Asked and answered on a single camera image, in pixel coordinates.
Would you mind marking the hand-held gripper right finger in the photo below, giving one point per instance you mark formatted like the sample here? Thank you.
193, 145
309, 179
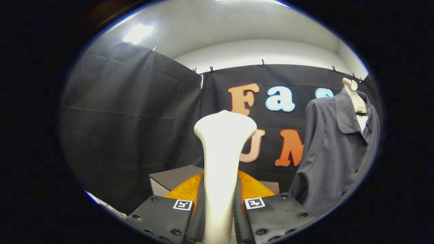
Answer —
238, 210

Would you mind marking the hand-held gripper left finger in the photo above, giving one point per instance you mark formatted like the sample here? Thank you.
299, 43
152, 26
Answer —
200, 210

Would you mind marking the white garment steamer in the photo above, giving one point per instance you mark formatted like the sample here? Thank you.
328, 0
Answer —
220, 156

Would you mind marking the grey button shirt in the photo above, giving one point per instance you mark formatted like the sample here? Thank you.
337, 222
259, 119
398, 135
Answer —
332, 149

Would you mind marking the grey drawer cabinet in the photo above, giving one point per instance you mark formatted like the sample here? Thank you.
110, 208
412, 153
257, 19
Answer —
176, 178

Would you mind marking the black backdrop cloth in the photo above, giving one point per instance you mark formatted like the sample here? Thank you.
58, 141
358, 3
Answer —
135, 118

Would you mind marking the white mannequin torso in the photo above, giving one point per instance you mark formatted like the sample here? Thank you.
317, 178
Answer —
352, 93

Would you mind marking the large ceiling light panel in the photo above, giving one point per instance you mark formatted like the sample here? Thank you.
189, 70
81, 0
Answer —
257, 1

